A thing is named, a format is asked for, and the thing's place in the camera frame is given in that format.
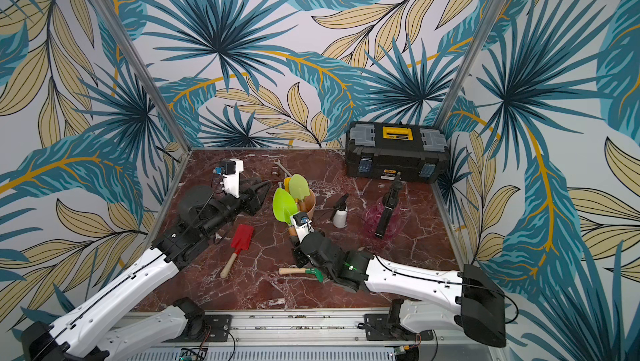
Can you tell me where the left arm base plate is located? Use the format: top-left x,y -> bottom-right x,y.
166,314 -> 233,343

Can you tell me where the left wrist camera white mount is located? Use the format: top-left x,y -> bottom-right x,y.
215,159 -> 244,199

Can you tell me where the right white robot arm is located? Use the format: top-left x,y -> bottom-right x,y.
296,232 -> 507,348

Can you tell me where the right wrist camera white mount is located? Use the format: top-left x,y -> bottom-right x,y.
290,211 -> 314,243

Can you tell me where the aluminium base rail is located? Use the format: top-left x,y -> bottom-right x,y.
116,309 -> 507,360

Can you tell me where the aluminium right corner post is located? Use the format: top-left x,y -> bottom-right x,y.
433,0 -> 508,130

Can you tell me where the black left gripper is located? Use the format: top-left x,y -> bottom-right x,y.
198,175 -> 272,238

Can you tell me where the aluminium left corner post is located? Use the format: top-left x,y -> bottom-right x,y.
90,0 -> 193,154

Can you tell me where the pink transparent spray bottle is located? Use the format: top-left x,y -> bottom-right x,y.
364,175 -> 403,240

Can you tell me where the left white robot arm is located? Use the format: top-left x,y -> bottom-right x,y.
20,178 -> 272,360

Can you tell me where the bright green toy trowel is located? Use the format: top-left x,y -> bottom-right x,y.
273,188 -> 299,237

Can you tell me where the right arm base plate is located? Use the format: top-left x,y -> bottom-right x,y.
358,314 -> 434,342

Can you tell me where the white small spray bottle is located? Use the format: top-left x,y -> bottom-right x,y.
331,194 -> 349,229

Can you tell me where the green toy rake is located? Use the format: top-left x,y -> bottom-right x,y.
278,268 -> 325,283

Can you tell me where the silver open-end wrench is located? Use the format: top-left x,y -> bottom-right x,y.
274,159 -> 293,178

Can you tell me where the aluminium corner post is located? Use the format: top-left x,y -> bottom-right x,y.
90,0 -> 193,154
433,0 -> 508,130

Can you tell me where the red toy shovel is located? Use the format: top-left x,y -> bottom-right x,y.
220,224 -> 254,279

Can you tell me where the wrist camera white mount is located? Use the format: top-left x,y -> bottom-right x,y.
290,211 -> 314,243
215,159 -> 244,199

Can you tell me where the light green toy spade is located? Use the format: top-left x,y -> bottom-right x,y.
288,174 -> 311,212

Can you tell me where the black toolbox yellow label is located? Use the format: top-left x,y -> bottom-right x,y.
345,121 -> 450,184

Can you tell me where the terracotta plastic flower pot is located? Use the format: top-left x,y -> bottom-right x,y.
298,189 -> 316,219

